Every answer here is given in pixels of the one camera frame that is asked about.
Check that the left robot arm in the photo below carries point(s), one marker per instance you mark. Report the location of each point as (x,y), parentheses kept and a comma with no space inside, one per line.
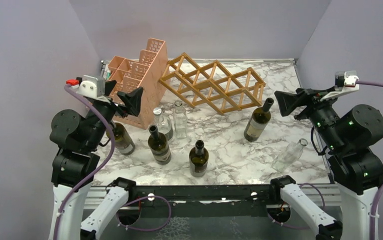
(85,145)

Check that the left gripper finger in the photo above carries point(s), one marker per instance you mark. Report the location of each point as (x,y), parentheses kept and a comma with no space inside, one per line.
(109,87)
(132,101)

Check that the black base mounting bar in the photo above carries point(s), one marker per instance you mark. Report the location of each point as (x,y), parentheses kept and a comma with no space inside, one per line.
(196,201)

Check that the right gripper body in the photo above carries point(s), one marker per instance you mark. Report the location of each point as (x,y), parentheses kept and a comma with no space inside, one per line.
(314,106)

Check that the dark green embossed wine bottle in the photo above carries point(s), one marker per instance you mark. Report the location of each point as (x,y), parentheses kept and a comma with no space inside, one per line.
(258,121)

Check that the clear bottle dark label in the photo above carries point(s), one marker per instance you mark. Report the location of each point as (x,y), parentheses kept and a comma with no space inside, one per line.
(163,123)

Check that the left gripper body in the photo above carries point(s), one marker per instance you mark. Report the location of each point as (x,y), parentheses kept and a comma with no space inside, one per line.
(107,108)

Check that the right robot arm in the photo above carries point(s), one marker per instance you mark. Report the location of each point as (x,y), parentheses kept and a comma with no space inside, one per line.
(357,171)

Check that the clear square glass bottle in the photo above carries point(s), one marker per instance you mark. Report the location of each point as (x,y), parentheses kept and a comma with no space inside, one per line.
(180,120)

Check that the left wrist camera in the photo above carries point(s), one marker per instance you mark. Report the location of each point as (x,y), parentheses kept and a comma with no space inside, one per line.
(88,86)

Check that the green Primitivo wine bottle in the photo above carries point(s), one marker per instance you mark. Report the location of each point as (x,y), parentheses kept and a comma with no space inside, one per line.
(198,159)

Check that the green bottle white label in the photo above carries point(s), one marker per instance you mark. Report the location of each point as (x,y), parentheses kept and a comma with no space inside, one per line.
(159,146)

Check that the green bottle far left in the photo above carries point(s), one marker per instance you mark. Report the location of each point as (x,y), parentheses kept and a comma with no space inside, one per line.
(123,142)

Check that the wooden wine rack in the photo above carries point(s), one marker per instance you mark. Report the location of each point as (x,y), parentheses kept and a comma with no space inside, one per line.
(212,84)

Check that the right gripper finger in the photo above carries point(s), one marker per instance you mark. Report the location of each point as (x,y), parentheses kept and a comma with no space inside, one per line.
(290,97)
(287,104)

